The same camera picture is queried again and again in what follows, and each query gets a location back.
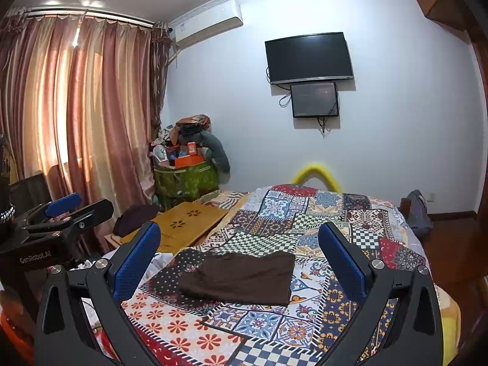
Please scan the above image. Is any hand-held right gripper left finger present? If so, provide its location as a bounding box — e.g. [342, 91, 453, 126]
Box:
[34, 221, 163, 366]

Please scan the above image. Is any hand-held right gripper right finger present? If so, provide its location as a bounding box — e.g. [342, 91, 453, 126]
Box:
[317, 221, 445, 366]

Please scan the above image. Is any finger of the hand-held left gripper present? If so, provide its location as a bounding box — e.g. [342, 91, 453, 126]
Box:
[44, 193, 82, 217]
[61, 198, 115, 238]

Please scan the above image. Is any brown garment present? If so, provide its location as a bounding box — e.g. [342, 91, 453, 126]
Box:
[178, 251, 296, 307]

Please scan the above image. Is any white cloth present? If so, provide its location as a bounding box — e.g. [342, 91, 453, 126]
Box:
[143, 252, 184, 286]

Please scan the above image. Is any dark chair back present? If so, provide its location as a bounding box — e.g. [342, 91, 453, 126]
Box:
[9, 173, 48, 208]

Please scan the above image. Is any dark purple cloth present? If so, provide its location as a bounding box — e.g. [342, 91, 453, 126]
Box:
[112, 204, 161, 237]

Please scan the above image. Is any wooden lap desk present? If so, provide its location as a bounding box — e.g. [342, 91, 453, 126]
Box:
[120, 202, 229, 254]

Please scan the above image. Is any grey bag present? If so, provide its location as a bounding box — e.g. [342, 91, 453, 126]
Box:
[406, 189, 433, 237]

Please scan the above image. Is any white plastic basket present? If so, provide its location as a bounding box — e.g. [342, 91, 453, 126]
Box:
[152, 145, 172, 168]

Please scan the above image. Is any orange plastic container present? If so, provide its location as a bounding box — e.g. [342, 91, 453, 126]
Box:
[0, 305, 35, 363]

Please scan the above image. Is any green storage bag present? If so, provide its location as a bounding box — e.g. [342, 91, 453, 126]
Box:
[153, 160, 220, 212]

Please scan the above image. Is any patchwork printed blanket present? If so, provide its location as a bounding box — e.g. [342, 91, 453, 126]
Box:
[122, 183, 439, 366]

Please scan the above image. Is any yellow foam tube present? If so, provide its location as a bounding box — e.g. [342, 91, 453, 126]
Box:
[292, 162, 342, 191]

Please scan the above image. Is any striped beige blanket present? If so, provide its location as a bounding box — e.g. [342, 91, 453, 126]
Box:
[194, 188, 252, 214]

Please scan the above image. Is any pink curtain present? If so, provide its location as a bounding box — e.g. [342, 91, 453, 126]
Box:
[0, 8, 170, 252]

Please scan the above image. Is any orange box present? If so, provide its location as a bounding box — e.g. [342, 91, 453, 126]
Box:
[174, 153, 204, 168]

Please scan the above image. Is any orange brown bag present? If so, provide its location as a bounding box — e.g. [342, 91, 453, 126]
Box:
[175, 114, 212, 134]

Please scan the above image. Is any small black monitor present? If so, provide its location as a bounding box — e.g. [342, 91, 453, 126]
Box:
[290, 82, 340, 119]

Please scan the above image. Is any white air conditioner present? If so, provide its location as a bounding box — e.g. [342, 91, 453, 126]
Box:
[168, 3, 244, 50]

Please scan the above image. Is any white curtain rail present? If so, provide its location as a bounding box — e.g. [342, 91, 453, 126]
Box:
[23, 5, 157, 27]

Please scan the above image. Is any black wall television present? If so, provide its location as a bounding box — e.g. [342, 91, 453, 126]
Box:
[265, 32, 353, 85]

